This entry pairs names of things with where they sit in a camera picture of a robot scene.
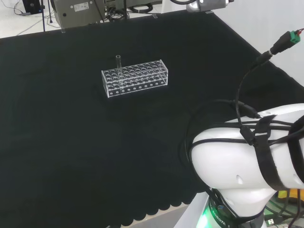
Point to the clear test tube rack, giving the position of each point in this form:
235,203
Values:
133,78

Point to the clear glass test tube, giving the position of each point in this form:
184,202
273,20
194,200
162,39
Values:
118,64

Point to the black bench cloth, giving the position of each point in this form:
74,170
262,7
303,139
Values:
71,142

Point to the grey metal cabinet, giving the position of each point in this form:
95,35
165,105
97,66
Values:
78,12

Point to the black tripod pole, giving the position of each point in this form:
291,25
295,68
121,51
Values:
43,16

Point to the yellow stop button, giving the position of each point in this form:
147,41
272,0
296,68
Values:
282,194

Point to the dark computer case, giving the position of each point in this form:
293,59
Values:
32,6

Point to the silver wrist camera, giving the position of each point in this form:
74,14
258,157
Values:
202,7

